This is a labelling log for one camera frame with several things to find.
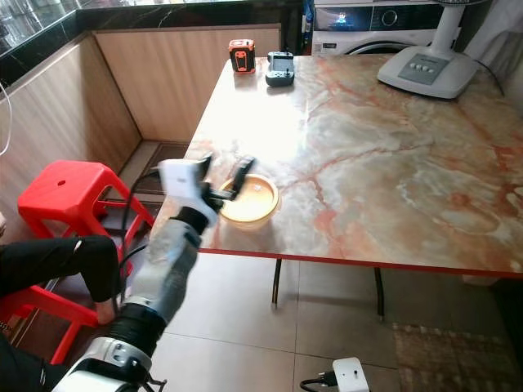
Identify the orange translucent plastic bowl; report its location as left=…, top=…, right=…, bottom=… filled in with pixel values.
left=219, top=173, right=280, bottom=227

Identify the dark door mat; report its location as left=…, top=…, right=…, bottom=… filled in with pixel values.
left=131, top=140, right=197, bottom=195

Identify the light wood counter cabinet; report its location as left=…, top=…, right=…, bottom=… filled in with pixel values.
left=0, top=24, right=283, bottom=205

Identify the orange black handheld device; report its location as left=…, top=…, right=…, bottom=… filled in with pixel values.
left=229, top=38, right=257, bottom=74

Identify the blue grey remote controller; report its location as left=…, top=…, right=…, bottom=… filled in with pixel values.
left=265, top=51, right=297, bottom=87

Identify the marble top dining table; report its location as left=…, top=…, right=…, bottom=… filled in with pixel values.
left=151, top=54, right=523, bottom=321

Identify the tall red plastic stool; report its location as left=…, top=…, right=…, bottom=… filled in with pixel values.
left=17, top=159, right=156, bottom=278

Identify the white washing machine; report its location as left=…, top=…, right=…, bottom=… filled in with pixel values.
left=311, top=0, right=458, bottom=56

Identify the person in black trousers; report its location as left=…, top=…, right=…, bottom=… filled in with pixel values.
left=0, top=237, right=123, bottom=392

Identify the low red plastic stool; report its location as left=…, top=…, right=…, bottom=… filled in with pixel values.
left=0, top=286, right=103, bottom=366

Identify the black stone countertop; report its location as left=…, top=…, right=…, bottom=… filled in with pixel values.
left=0, top=0, right=303, bottom=87

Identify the white standing fan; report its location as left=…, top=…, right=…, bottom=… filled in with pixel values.
left=378, top=0, right=493, bottom=100

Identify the brown patterned floor rug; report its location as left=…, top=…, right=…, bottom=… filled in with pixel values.
left=392, top=323, right=523, bottom=392

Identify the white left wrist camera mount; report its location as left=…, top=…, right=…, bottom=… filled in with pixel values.
left=158, top=157, right=223, bottom=225

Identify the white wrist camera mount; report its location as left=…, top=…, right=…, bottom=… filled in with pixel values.
left=331, top=357, right=370, bottom=392
left=158, top=157, right=223, bottom=225

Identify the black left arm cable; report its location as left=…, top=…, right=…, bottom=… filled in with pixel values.
left=113, top=167, right=164, bottom=315

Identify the thin white cable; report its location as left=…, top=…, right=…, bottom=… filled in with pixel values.
left=0, top=82, right=14, bottom=156

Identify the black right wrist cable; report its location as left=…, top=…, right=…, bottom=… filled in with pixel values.
left=300, top=371, right=336, bottom=390

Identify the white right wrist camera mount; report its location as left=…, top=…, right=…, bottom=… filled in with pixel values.
left=331, top=357, right=370, bottom=392

